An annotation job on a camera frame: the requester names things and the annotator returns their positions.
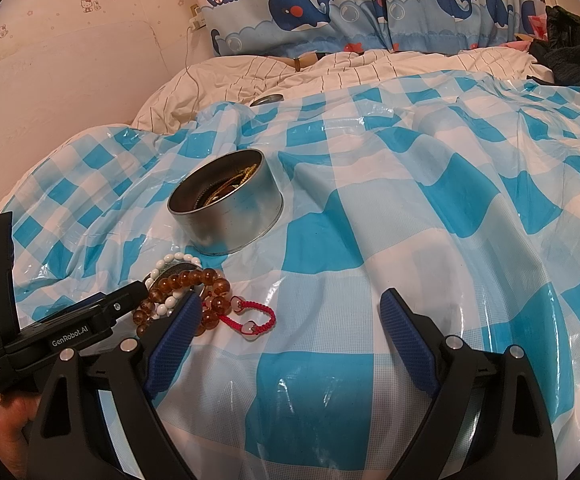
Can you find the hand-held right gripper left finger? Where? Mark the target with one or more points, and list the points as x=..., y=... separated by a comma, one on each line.
x=175, y=332

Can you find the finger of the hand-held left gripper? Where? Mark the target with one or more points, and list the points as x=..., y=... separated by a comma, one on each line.
x=130, y=302

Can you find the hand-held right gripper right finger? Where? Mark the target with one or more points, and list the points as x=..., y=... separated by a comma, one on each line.
x=407, y=335

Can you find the round metal tin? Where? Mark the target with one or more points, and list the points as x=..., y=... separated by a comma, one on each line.
x=240, y=220

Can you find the person's left hand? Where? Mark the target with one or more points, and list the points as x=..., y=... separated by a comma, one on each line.
x=12, y=440

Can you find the blue checkered plastic sheet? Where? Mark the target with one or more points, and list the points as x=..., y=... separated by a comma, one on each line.
x=420, y=210

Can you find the small round metal lid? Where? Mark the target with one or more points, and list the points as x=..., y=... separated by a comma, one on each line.
x=266, y=100

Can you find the white striped duvet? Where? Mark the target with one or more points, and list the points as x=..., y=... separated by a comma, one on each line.
x=370, y=67

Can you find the pink cloth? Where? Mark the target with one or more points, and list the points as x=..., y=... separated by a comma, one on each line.
x=530, y=32

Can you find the dark clothing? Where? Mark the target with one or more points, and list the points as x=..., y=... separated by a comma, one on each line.
x=570, y=45

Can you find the whale print curtain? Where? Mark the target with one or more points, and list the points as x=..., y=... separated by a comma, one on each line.
x=320, y=10

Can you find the white wall plug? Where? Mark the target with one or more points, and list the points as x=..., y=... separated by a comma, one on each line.
x=196, y=15

